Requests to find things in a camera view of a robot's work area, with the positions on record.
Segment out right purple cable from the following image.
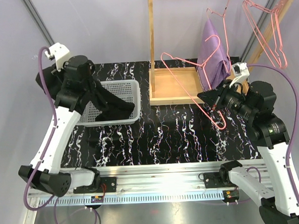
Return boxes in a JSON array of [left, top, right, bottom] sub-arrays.
[[246, 62, 299, 224]]

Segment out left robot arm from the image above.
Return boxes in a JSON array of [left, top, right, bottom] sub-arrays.
[[18, 56, 102, 197]]

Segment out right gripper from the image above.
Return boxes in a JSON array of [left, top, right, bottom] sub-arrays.
[[197, 78, 257, 123]]

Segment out black marbled mat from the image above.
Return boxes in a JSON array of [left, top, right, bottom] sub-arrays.
[[61, 61, 260, 168]]

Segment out wooden clothes rack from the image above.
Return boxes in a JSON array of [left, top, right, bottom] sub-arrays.
[[145, 0, 299, 106]]

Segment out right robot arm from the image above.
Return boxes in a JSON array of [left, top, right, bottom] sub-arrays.
[[197, 80, 299, 224]]

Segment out pink hanger with purple garment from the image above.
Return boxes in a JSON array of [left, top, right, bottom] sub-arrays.
[[205, 0, 235, 60]]

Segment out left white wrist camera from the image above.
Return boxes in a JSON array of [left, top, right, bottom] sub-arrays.
[[45, 43, 71, 72]]

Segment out white plastic basket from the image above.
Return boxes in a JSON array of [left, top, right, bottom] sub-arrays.
[[76, 79, 141, 127]]

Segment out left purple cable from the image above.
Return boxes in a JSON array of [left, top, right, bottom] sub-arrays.
[[17, 46, 62, 211]]

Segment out aluminium corner post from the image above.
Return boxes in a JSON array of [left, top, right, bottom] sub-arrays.
[[21, 0, 55, 46]]

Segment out black trousers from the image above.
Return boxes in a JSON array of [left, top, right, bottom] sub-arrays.
[[43, 64, 135, 122]]

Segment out empty pink wire hangers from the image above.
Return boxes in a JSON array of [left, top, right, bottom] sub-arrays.
[[242, 0, 294, 69]]

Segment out aluminium rail base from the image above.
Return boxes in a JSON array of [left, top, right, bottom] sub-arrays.
[[28, 162, 226, 207]]

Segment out purple garment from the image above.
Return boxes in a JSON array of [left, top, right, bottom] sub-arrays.
[[197, 19, 231, 91]]

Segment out purple cable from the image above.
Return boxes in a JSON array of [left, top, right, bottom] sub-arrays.
[[246, 62, 299, 224], [17, 46, 62, 211]]

